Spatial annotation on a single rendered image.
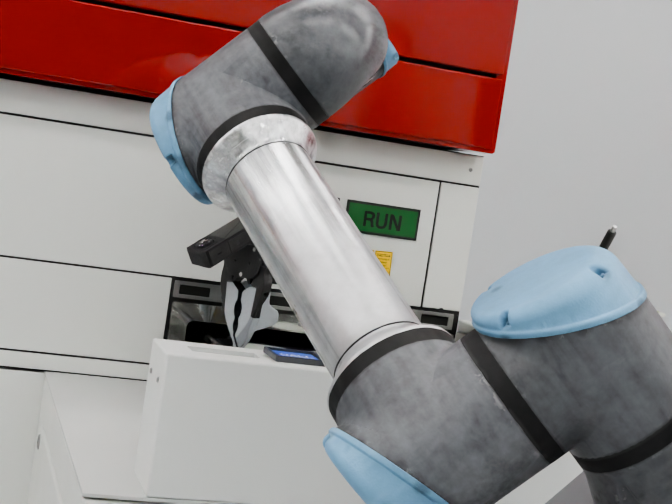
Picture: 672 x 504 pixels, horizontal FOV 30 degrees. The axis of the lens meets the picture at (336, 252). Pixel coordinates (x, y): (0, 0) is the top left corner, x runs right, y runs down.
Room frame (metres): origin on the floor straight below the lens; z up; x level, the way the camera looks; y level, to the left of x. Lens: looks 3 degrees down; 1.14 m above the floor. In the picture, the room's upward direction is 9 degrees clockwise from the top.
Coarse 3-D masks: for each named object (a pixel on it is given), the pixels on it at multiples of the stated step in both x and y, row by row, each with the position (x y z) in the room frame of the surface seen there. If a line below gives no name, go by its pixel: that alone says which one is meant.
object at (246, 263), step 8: (248, 248) 1.69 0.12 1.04; (256, 248) 1.68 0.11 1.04; (232, 256) 1.71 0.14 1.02; (240, 256) 1.70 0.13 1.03; (248, 256) 1.69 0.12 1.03; (256, 256) 1.68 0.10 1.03; (232, 264) 1.71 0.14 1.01; (240, 264) 1.70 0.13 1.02; (248, 264) 1.69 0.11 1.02; (256, 264) 1.68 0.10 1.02; (264, 264) 1.69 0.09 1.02; (232, 272) 1.71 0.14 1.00; (240, 272) 1.70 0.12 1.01; (248, 272) 1.69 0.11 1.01; (256, 272) 1.67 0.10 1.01; (240, 280) 1.71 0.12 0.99; (248, 280) 1.69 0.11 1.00; (272, 280) 1.71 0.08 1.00
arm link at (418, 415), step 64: (256, 64) 1.17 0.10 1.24; (192, 128) 1.17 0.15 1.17; (256, 128) 1.14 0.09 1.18; (192, 192) 1.19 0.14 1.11; (256, 192) 1.11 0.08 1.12; (320, 192) 1.10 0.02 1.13; (320, 256) 1.04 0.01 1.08; (320, 320) 1.01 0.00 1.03; (384, 320) 0.99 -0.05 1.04; (384, 384) 0.93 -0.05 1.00; (448, 384) 0.91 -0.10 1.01; (384, 448) 0.91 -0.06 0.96; (448, 448) 0.89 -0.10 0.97; (512, 448) 0.90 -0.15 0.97
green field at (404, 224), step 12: (360, 204) 1.88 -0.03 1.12; (360, 216) 1.89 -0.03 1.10; (372, 216) 1.89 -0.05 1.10; (384, 216) 1.90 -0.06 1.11; (396, 216) 1.90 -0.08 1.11; (408, 216) 1.91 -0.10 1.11; (360, 228) 1.89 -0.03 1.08; (372, 228) 1.89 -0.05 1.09; (384, 228) 1.90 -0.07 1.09; (396, 228) 1.90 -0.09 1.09; (408, 228) 1.91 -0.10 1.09
